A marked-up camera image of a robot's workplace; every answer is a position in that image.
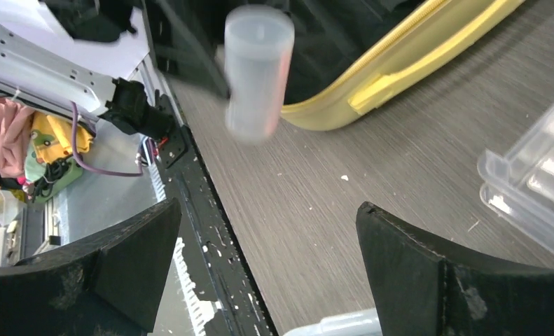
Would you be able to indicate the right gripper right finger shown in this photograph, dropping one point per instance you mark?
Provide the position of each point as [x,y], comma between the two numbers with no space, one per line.
[423,284]

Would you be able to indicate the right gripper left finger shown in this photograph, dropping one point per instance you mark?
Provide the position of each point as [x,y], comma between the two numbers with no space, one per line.
[108,283]

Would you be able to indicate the white divided organizer tray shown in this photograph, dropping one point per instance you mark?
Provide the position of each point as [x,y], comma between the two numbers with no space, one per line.
[519,186]

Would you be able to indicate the yellow hard-shell suitcase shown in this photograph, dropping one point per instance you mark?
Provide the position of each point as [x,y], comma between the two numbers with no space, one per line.
[349,57]

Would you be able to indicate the clear bottle pink cap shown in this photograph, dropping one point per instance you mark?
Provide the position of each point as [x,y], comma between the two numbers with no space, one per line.
[258,45]

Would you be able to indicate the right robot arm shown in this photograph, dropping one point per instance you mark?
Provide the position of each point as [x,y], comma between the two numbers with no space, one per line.
[337,324]

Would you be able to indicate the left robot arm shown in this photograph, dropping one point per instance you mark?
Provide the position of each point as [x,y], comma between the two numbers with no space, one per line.
[68,57]

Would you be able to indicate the slotted metal cable duct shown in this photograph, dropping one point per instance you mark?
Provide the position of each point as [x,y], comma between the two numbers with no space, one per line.
[200,312]

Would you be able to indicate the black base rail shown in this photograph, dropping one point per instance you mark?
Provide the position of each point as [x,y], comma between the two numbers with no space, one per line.
[215,260]

